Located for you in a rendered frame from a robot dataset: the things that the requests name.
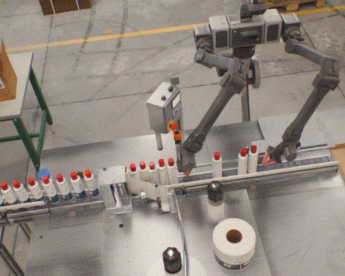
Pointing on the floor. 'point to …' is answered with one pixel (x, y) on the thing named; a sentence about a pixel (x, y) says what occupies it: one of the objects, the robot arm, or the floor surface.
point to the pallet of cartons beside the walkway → (291, 4)
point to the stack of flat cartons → (63, 6)
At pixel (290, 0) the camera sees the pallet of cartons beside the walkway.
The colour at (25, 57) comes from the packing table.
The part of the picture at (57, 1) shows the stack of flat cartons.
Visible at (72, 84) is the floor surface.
